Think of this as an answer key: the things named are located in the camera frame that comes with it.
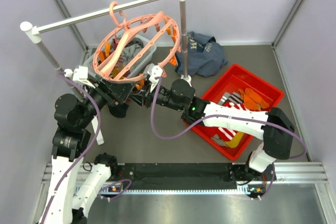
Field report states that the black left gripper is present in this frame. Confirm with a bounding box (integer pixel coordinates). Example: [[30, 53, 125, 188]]
[[78, 76, 135, 127]]

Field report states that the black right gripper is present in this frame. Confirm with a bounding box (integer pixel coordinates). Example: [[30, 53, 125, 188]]
[[128, 79, 184, 112]]

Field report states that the pink round clip hanger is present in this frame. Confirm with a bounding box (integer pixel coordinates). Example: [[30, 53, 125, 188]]
[[91, 1, 181, 82]]

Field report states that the orange sock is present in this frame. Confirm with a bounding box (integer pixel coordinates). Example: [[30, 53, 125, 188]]
[[238, 88, 262, 111], [245, 88, 270, 109]]

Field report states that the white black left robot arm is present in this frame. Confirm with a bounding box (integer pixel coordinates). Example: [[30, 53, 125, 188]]
[[38, 78, 133, 223]]

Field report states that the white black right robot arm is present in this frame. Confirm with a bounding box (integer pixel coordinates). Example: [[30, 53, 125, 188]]
[[129, 78, 295, 180]]

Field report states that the black hanging sock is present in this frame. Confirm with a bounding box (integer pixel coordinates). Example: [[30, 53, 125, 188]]
[[109, 103, 129, 119]]

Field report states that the white plastic laundry basket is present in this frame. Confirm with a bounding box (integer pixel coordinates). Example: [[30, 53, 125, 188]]
[[83, 31, 158, 78]]

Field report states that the blue grey sweatshirt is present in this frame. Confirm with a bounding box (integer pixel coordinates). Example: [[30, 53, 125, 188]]
[[187, 31, 228, 77]]

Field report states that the black white striped sock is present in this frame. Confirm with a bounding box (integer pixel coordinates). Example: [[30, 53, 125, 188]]
[[218, 92, 243, 105]]

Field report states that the red white striped sock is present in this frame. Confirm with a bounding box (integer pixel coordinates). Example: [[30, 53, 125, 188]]
[[216, 102, 248, 147]]

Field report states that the red plastic bin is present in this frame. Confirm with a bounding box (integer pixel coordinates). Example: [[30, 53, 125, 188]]
[[192, 64, 284, 161]]

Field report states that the yellow sock in bin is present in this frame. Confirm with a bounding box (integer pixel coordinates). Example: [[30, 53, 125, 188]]
[[225, 132, 244, 148]]

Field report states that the silver clothes rack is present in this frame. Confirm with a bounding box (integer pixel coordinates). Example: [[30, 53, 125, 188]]
[[20, 0, 187, 144]]

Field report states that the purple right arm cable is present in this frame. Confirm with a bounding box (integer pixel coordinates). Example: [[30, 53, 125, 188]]
[[151, 76, 308, 200]]

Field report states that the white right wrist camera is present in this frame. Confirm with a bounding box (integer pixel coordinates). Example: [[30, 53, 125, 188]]
[[143, 63, 164, 83]]

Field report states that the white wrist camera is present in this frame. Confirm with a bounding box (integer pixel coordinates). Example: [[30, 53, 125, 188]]
[[64, 66, 95, 88], [143, 63, 164, 83]]

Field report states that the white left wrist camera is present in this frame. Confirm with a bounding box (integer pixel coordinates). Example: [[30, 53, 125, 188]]
[[64, 66, 95, 88]]

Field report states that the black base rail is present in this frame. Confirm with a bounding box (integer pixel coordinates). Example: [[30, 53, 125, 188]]
[[111, 163, 252, 190]]

